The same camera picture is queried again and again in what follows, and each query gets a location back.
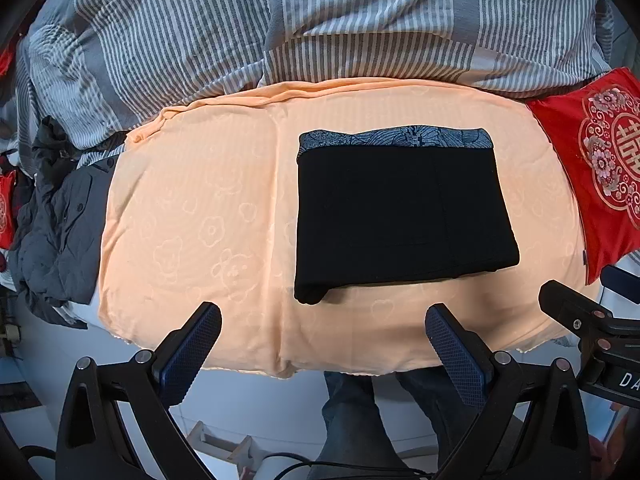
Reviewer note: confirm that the grey white striped duvet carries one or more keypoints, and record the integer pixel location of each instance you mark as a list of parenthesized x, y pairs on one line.
[(200, 35)]

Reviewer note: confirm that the wooden stool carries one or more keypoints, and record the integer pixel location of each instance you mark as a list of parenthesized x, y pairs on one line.
[(205, 440)]

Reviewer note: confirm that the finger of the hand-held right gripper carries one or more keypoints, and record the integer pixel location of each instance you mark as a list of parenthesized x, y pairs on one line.
[(565, 305), (622, 284)]

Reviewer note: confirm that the red embroidered pillow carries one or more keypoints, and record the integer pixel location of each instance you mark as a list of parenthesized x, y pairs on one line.
[(565, 160)]

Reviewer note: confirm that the red cloth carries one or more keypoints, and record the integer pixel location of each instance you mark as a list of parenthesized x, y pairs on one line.
[(5, 60)]

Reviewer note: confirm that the dark grey jacket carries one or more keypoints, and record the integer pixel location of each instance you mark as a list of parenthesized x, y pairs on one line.
[(60, 220)]

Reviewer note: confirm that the person's legs in jeans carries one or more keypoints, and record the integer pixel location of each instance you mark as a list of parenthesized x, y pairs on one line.
[(350, 420)]

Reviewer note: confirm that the red patterned cushion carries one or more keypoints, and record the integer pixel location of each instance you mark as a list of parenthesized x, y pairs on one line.
[(6, 210)]

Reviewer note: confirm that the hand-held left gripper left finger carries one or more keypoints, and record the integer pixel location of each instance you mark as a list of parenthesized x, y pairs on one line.
[(187, 350)]

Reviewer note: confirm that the person's right leg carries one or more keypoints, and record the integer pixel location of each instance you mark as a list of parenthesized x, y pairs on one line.
[(430, 410)]

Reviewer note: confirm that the black pants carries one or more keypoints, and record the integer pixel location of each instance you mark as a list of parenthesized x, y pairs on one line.
[(400, 210)]

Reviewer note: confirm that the peach blanket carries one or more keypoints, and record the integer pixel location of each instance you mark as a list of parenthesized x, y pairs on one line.
[(200, 210)]

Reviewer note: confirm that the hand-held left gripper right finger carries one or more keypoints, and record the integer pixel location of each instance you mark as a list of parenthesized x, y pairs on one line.
[(457, 355)]

